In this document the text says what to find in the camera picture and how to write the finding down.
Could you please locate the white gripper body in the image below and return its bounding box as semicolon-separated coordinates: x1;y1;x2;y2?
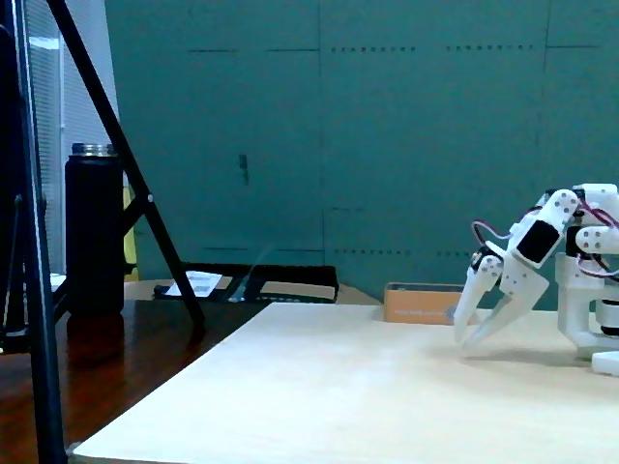
500;212;566;292

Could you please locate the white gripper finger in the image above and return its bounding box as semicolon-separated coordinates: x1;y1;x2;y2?
454;254;504;342
462;283;549;347

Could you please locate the metal tray with tan sides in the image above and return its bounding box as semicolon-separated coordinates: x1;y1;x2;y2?
384;282;480;324

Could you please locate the light wooden board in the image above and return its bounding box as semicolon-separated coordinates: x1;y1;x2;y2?
72;302;619;464

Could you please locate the black flat case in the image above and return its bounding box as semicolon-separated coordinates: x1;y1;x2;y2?
154;263;339;305

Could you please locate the white printed paper sheet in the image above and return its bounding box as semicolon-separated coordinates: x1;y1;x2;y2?
165;271;224;298

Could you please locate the yellow object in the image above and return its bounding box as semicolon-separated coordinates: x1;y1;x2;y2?
123;186;139;280

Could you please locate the black insulated bottle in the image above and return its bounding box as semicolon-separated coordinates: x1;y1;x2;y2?
65;142;126;318

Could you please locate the black tripod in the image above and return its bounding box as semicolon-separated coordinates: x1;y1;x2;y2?
0;0;208;464

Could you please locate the red servo cable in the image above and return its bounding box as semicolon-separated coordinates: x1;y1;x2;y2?
471;219;517;257

